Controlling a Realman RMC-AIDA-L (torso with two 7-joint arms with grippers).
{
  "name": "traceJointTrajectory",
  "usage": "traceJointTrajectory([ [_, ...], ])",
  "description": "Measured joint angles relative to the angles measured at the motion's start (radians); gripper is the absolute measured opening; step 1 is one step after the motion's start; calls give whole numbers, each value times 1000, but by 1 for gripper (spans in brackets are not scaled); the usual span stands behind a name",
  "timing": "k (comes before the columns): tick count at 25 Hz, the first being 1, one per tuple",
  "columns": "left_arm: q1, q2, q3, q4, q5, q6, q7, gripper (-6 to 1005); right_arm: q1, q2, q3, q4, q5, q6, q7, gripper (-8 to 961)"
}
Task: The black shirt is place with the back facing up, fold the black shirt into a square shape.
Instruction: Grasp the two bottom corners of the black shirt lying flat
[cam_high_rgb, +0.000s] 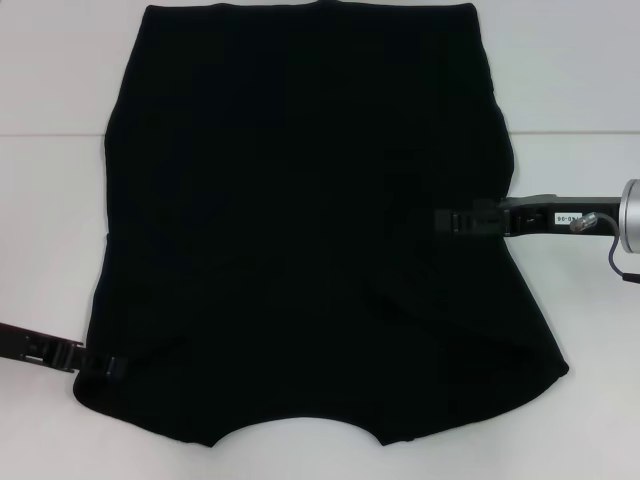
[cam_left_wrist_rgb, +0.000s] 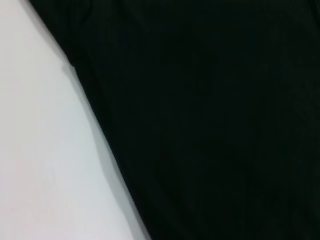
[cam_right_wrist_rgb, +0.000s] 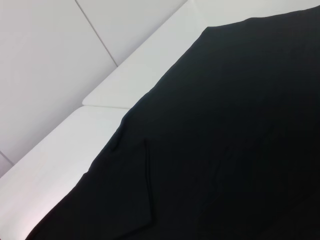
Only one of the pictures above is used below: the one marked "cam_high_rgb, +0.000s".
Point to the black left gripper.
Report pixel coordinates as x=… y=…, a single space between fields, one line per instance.
x=35 y=345

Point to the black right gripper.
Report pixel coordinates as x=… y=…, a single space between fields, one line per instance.
x=535 y=217

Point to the black t-shirt with FREE print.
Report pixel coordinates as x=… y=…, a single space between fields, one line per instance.
x=300 y=150

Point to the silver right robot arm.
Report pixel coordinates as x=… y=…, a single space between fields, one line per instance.
x=631 y=217

